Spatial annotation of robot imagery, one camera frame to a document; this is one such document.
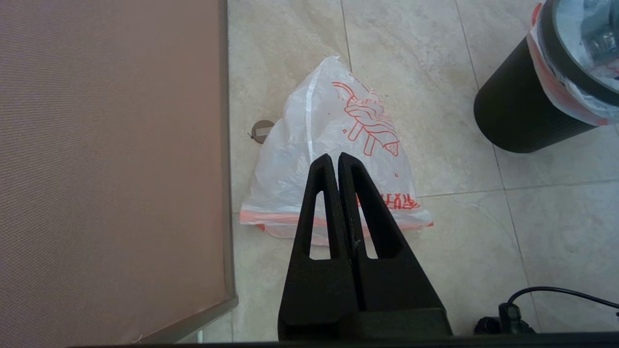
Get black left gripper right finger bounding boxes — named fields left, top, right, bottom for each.
left=338, top=152, right=445, bottom=312

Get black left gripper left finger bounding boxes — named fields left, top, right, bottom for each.
left=278, top=154, right=359, bottom=341

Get new white orange-print bag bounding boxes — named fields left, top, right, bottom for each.
left=239, top=56, right=434, bottom=246

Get used white red-drawstring trash bag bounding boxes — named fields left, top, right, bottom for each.
left=526, top=0, right=619, bottom=127

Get black round trash bin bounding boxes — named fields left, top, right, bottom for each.
left=473, top=34, right=600, bottom=154

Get labelled clear plastic bottle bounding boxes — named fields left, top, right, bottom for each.
left=588, top=22, right=619, bottom=61

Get black cable with plug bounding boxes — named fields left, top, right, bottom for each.
left=474, top=287, right=619, bottom=335

